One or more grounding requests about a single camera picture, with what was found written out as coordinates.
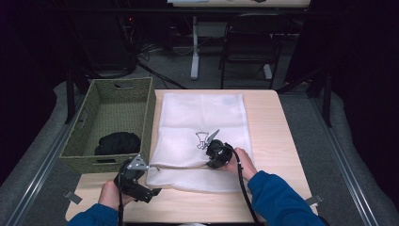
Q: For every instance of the green woven basket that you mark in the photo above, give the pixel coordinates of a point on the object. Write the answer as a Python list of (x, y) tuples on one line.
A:
[(119, 116)]

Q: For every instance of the metal floor rail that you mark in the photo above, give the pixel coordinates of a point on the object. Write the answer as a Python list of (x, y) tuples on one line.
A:
[(342, 160), (40, 169)]

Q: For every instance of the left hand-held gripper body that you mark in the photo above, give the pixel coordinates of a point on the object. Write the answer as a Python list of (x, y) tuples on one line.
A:
[(131, 185)]

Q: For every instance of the person's left hand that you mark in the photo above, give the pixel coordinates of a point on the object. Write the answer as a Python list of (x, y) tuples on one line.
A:
[(109, 194)]

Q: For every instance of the black cloth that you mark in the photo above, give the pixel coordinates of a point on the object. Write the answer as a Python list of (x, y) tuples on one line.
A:
[(118, 142)]

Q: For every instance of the grey tape piece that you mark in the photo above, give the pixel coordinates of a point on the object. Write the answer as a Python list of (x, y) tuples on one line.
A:
[(315, 199), (72, 197)]

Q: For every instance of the dark computer tower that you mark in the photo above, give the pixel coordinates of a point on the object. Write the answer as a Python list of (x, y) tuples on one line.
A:
[(103, 37)]

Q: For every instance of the white mesh laundry bag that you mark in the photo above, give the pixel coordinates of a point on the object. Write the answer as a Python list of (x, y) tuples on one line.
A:
[(194, 109)]

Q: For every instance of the black folding chair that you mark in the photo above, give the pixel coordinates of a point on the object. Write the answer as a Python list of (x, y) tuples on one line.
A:
[(254, 34)]

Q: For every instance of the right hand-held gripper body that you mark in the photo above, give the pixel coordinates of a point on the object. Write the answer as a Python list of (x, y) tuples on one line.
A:
[(219, 153)]

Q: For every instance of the white desk foot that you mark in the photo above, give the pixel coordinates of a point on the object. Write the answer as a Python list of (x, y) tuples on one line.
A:
[(267, 71)]

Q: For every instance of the person's right hand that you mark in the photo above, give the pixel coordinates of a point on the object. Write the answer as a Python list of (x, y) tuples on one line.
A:
[(244, 164)]

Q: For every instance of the white desk leg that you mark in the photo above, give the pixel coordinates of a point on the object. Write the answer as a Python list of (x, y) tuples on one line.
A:
[(195, 53)]

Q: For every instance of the black metal stand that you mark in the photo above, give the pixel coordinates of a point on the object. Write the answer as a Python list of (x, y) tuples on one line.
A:
[(70, 94)]

